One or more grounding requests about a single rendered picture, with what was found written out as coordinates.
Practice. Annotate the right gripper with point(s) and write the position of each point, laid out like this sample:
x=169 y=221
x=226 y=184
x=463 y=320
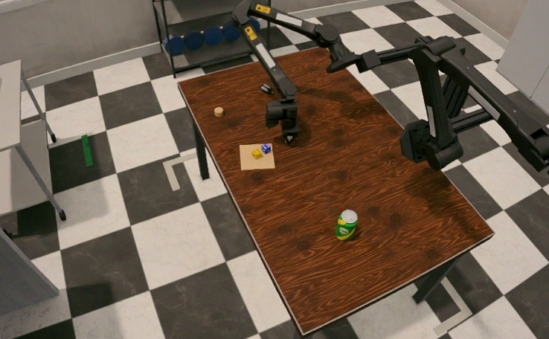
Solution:
x=291 y=132

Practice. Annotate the green soda can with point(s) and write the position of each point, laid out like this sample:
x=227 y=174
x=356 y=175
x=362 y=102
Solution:
x=346 y=225

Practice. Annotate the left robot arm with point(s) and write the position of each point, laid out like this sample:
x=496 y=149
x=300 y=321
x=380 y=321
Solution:
x=446 y=54

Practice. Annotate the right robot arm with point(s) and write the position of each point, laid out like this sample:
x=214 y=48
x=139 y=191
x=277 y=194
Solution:
x=326 y=34

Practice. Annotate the blue die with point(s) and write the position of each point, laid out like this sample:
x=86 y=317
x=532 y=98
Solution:
x=265 y=148

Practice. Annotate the tan mat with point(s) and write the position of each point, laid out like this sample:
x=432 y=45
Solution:
x=248 y=162

